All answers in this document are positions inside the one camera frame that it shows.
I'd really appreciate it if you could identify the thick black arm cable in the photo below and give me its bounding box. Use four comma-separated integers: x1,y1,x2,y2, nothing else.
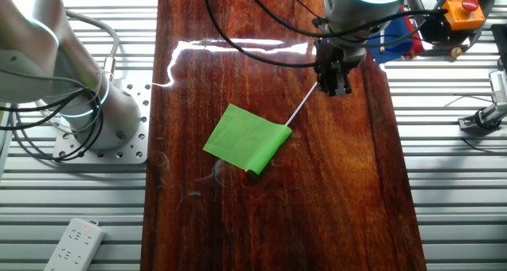
201,0,318,69

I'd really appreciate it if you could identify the orange emergency stop box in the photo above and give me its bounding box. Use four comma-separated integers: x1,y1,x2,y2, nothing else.
440,0,486,32

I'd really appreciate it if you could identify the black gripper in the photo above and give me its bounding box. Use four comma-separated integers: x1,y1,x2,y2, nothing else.
314,38,368,97

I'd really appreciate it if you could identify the white power strip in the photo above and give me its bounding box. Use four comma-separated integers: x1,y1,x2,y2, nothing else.
43,217,106,271

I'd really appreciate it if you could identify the gray wrist camera bracket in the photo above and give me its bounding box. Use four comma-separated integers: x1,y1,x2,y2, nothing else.
343,44,368,67

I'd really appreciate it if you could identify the red flag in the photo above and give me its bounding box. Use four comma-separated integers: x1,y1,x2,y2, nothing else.
399,5,425,59

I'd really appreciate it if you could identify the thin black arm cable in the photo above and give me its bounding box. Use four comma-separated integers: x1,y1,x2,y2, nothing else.
242,0,448,40

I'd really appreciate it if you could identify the gray base cable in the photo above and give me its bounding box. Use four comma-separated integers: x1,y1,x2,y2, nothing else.
65,9,120,82

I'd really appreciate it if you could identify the thin black table cable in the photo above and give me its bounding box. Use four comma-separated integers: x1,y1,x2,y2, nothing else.
460,137,507,154

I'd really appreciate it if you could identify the silver ribbed camera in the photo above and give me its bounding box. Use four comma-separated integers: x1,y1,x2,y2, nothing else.
489,68,507,105

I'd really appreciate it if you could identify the black base cable bundle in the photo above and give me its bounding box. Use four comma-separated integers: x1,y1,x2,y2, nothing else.
0,86,105,163

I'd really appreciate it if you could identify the green flag with white pole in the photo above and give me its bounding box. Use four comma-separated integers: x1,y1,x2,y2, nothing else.
202,82,319,176

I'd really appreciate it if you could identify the blue box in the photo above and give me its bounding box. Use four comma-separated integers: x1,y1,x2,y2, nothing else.
364,7,415,65

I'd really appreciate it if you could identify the black device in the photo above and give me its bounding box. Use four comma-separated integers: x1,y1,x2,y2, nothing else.
490,23,507,72

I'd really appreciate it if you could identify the dark red wooden board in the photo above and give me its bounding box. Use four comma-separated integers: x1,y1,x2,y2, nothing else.
140,0,428,271

